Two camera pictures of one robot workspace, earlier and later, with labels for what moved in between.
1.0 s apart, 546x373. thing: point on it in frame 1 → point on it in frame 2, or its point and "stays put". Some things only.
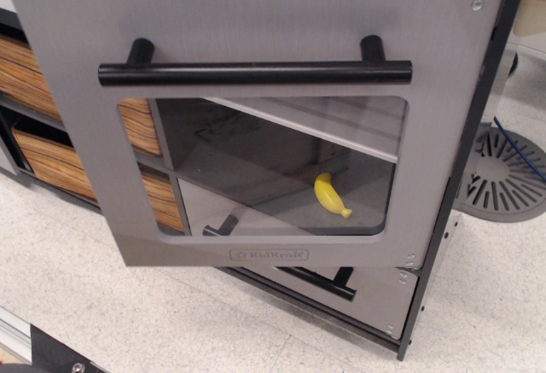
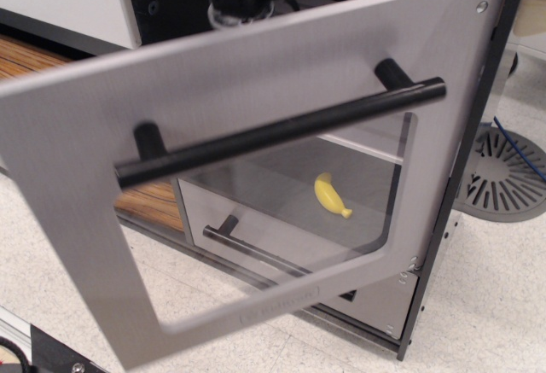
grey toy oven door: (443, 23) → (62, 132)
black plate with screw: (49, 356) stays put
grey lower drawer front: (386, 300) stays put
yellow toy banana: (328, 196) stays put
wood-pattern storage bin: (63, 166) → (155, 202)
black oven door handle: (372, 68) → (395, 91)
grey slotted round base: (500, 184) stays put
